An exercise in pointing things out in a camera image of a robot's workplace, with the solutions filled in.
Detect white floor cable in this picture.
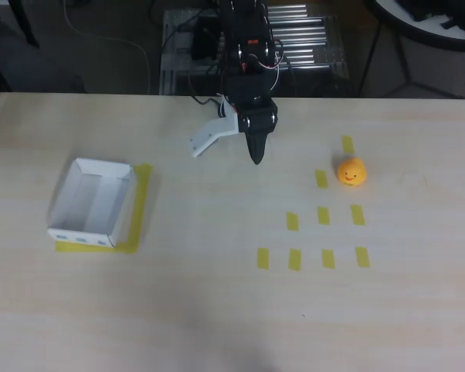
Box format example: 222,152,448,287
63,0,153,95

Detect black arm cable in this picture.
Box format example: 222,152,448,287
188,71,226,106

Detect round white table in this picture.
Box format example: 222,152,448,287
358,0,465,100

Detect long yellow tape strip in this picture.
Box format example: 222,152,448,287
115,163,154,255
54,239,140,257

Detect white cardboard box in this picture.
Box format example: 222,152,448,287
46,157,137,250

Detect black bag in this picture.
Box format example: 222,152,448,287
394,0,465,30

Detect yellow rubber duck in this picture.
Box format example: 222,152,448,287
336,156,369,191

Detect metal roller frame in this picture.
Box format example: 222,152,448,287
158,3,350,96

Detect red and white wires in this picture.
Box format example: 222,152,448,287
242,38,284,92

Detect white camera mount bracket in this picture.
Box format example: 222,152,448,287
188,101,242,158

